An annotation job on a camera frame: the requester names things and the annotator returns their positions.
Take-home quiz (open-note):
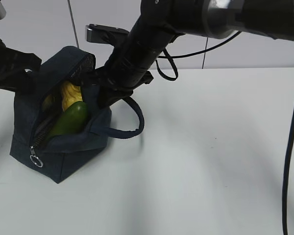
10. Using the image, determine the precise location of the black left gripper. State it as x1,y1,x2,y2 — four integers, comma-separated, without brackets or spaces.
0,39,42,94

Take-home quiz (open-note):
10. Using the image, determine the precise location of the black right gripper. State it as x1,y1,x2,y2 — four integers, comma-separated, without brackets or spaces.
68,47,154,109

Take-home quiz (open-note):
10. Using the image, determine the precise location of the yellow pear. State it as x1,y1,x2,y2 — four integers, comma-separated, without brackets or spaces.
42,81,83,112

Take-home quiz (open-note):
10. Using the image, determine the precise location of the green cucumber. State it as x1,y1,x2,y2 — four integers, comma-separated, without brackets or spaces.
46,101,89,140

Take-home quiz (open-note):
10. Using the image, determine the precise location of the navy blue lunch bag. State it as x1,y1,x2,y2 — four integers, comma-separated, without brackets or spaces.
10,46,145,183

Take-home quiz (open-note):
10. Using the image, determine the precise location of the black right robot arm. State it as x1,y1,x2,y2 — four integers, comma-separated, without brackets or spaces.
86,0,294,109

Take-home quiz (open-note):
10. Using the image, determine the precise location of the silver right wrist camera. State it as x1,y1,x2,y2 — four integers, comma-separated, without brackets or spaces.
85,24,129,47

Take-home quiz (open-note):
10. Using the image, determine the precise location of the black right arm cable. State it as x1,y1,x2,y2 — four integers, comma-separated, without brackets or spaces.
155,29,294,235

